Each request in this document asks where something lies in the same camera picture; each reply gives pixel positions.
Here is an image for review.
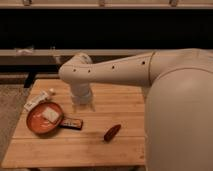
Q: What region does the wooden table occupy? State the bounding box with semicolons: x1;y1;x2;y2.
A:
2;79;144;168

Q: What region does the dark chocolate bar wrapper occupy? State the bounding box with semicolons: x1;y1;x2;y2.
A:
60;118;83;130

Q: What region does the clear plastic cup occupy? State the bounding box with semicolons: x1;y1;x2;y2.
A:
72;101;95;113

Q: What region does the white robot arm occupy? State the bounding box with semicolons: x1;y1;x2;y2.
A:
59;49;213;171

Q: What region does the white sponge in bowl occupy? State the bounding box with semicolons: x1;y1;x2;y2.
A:
42;107;59;123

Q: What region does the grey wall rail shelf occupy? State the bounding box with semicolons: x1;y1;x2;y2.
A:
0;49;149;65

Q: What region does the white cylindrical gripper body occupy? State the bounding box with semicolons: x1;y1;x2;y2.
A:
70;83;93;105

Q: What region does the white tube package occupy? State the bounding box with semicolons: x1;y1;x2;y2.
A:
24;88;55;111

